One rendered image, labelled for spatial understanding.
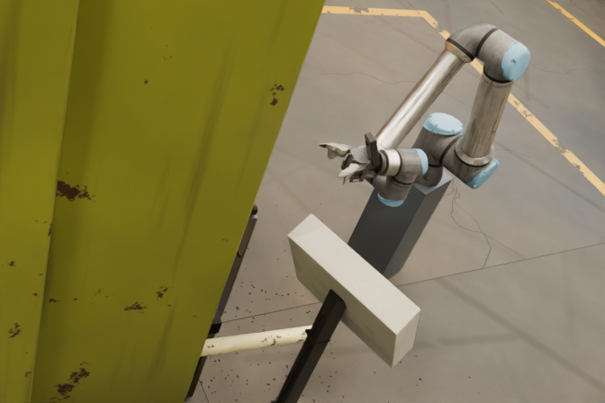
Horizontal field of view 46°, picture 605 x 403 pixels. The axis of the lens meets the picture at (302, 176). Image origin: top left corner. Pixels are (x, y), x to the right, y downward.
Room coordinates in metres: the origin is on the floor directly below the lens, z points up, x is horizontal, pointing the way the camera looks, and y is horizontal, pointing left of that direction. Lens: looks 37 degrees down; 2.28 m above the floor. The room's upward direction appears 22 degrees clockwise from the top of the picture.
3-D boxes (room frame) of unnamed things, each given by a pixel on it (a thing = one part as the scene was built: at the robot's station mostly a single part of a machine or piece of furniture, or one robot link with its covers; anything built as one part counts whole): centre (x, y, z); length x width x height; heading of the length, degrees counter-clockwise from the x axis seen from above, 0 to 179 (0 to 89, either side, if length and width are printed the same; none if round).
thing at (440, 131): (2.57, -0.46, 0.79); 0.17 x 0.15 x 0.18; 58
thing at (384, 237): (2.57, -0.46, 0.30); 0.22 x 0.22 x 0.60; 61
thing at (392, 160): (1.97, -0.23, 0.98); 0.10 x 0.05 x 0.09; 35
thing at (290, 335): (1.40, -0.07, 0.62); 0.44 x 0.05 x 0.05; 125
